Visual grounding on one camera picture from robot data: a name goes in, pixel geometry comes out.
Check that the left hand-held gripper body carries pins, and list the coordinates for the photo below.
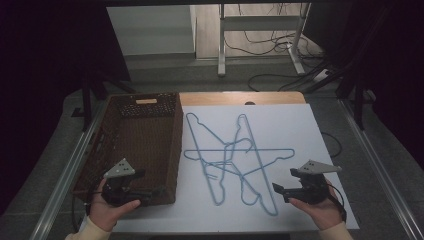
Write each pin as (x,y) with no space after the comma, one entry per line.
(116,191)

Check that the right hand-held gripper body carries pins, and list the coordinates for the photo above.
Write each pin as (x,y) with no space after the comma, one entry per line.
(313,190)

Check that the brown woven basket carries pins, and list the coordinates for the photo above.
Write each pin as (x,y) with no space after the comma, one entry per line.
(146,143)

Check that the person's right hand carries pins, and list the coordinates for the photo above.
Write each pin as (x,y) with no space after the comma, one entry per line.
(325,213)

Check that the person's left hand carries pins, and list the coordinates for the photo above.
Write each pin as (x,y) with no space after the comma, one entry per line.
(105,215)

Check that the black metal stand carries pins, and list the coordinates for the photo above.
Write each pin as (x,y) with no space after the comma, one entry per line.
(87,100)
(359,103)

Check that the white power strip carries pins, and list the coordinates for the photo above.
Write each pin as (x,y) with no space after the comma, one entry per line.
(322,75)

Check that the wooden table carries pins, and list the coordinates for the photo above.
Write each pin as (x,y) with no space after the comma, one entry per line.
(216,98)

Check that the white cabinet panel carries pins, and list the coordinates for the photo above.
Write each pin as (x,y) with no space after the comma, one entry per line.
(150,30)

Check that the aluminium frame rail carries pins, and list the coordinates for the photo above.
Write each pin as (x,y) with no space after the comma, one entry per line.
(66,173)
(376,160)

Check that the white metal desk frame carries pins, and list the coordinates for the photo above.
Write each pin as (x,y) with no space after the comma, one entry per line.
(255,23)

